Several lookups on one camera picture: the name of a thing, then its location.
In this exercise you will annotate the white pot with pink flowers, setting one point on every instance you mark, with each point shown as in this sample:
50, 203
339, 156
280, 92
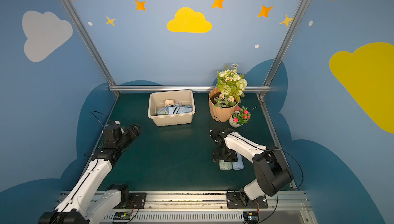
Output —
240, 117

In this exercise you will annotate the circuit board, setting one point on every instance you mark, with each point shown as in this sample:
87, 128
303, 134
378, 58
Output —
250, 217
122, 217

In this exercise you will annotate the orange pot with green flowers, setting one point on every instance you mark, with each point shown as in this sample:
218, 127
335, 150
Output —
226, 96

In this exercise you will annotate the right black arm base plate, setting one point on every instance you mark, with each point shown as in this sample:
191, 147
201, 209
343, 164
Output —
236, 201

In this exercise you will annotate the pale blue umbrella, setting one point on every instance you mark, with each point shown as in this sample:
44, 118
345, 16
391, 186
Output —
179, 109

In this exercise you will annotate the pale green umbrella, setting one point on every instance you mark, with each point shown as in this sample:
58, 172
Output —
225, 165

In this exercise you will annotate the aluminium back frame bar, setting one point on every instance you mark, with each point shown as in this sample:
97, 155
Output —
158, 88

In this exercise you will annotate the mint green umbrella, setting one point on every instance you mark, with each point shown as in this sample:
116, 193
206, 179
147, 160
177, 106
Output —
162, 111

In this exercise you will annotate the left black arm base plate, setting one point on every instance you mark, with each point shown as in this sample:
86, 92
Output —
137, 200

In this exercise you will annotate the beige striped umbrella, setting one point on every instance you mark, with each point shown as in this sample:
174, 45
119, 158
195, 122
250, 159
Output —
170, 102

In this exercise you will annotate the aluminium rail front frame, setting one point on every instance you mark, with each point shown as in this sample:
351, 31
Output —
211, 206

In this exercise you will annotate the beige plastic storage box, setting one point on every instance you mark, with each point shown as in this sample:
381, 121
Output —
181, 98

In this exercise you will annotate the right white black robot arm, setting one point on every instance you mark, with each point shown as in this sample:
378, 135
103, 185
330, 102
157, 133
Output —
272, 172

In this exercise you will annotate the left circuit board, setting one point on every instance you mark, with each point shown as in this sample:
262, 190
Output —
122, 217

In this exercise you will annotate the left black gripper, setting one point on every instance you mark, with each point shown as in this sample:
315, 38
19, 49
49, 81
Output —
131, 132

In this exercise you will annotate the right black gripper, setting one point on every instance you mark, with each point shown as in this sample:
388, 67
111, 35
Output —
224, 156

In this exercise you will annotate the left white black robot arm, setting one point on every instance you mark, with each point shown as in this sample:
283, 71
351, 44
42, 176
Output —
77, 208

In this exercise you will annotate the right circuit board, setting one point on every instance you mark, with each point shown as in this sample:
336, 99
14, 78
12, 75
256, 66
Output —
250, 217

